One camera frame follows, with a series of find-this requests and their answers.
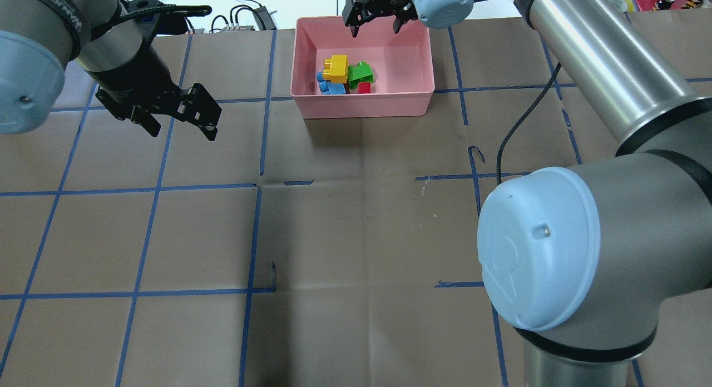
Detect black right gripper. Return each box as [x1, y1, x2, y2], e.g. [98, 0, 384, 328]
[342, 0, 418, 39]

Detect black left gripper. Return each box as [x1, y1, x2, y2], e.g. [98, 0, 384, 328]
[95, 42, 222, 142]

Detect green toy block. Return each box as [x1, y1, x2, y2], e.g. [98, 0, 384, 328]
[347, 62, 374, 89]

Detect yellow toy block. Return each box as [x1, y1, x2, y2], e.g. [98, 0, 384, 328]
[322, 54, 349, 85]

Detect red toy block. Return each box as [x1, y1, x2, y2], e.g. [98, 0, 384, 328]
[357, 81, 372, 94]

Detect blue toy block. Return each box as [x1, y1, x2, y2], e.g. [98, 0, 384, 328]
[315, 71, 348, 95]

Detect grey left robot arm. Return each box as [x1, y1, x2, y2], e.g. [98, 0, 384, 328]
[1, 0, 221, 141]

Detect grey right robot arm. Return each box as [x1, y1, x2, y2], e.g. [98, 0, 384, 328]
[343, 0, 711, 386]

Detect pink plastic box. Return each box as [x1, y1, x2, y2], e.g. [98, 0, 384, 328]
[289, 12, 436, 120]

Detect black power adapter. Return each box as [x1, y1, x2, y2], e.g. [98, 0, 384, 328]
[253, 6, 277, 31]

